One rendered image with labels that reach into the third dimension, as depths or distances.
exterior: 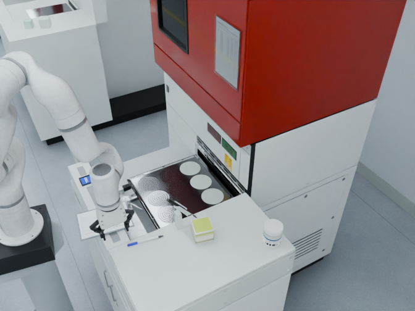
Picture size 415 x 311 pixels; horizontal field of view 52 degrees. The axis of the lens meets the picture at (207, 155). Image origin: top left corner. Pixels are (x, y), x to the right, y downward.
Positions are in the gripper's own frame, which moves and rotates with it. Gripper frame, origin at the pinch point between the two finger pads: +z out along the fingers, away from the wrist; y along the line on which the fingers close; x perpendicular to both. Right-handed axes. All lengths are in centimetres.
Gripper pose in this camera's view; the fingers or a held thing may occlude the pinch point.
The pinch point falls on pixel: (115, 231)
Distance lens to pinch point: 164.9
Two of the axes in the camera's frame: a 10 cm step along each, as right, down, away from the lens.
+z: 0.0, 7.7, 6.4
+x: 4.9, 5.6, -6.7
